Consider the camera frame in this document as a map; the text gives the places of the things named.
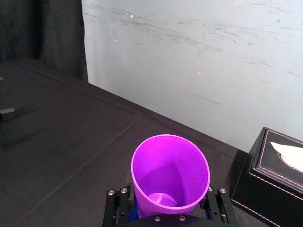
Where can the small black grey block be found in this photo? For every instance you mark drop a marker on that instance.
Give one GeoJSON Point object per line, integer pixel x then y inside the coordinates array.
{"type": "Point", "coordinates": [7, 113]}

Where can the black table cloth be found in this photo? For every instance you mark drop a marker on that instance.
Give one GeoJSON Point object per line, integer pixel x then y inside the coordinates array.
{"type": "Point", "coordinates": [71, 153]}

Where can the blue plastic cup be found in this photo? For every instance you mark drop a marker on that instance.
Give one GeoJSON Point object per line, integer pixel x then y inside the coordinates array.
{"type": "Point", "coordinates": [134, 212]}

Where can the black leather tissue box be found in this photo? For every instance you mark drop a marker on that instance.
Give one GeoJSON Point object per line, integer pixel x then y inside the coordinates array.
{"type": "Point", "coordinates": [267, 194]}

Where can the purple plastic cup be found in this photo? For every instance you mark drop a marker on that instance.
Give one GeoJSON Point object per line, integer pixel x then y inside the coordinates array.
{"type": "Point", "coordinates": [165, 170]}

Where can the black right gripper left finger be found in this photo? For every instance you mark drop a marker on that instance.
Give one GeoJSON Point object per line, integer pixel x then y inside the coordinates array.
{"type": "Point", "coordinates": [117, 208]}

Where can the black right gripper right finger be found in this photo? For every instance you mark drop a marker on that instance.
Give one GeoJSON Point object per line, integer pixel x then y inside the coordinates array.
{"type": "Point", "coordinates": [219, 205]}

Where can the black curtain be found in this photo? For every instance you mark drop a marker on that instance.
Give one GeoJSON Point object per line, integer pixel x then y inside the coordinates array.
{"type": "Point", "coordinates": [40, 30]}

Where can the white tissue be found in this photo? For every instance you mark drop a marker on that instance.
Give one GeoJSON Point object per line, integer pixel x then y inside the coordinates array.
{"type": "Point", "coordinates": [290, 153]}

